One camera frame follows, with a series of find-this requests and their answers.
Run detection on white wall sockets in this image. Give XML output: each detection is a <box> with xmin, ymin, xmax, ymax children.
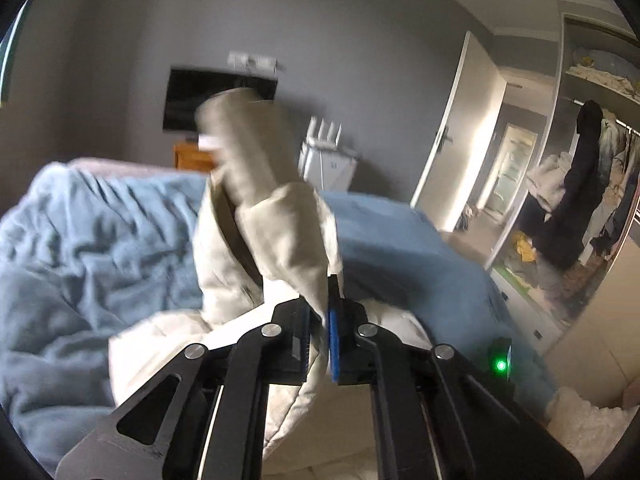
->
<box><xmin>227</xmin><ymin>51</ymin><xmax>284</xmax><ymax>72</ymax></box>

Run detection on white door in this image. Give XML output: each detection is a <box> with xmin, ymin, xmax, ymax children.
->
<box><xmin>410</xmin><ymin>31</ymin><xmax>507</xmax><ymax>234</ymax></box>

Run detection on wooden cabinet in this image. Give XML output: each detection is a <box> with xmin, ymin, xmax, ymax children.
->
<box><xmin>173</xmin><ymin>142</ymin><xmax>219</xmax><ymax>174</ymax></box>

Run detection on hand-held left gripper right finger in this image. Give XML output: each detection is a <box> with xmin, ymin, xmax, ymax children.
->
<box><xmin>324</xmin><ymin>274</ymin><xmax>584</xmax><ymax>480</ymax></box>

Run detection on black wall television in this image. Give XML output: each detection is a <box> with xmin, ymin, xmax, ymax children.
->
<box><xmin>162</xmin><ymin>66</ymin><xmax>278</xmax><ymax>134</ymax></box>

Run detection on open wardrobe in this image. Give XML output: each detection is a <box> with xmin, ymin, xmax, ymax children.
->
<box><xmin>486</xmin><ymin>12</ymin><xmax>640</xmax><ymax>357</ymax></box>

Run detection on folded bedding pile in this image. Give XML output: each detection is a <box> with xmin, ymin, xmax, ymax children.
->
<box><xmin>567</xmin><ymin>47</ymin><xmax>640</xmax><ymax>97</ymax></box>

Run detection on white appliance with prongs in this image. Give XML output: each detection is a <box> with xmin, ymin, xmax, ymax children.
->
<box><xmin>298</xmin><ymin>116</ymin><xmax>359</xmax><ymax>192</ymax></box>

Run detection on black hanging coat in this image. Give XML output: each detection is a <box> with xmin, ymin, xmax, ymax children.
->
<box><xmin>532</xmin><ymin>100</ymin><xmax>607</xmax><ymax>272</ymax></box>

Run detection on cream white garment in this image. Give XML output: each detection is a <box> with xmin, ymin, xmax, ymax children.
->
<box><xmin>107</xmin><ymin>86</ymin><xmax>433</xmax><ymax>480</ymax></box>

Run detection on blue blanket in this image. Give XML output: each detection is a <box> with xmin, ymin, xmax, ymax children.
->
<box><xmin>0</xmin><ymin>160</ymin><xmax>558</xmax><ymax>478</ymax></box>

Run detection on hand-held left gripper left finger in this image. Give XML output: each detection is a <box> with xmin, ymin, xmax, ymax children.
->
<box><xmin>55</xmin><ymin>298</ymin><xmax>314</xmax><ymax>480</ymax></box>

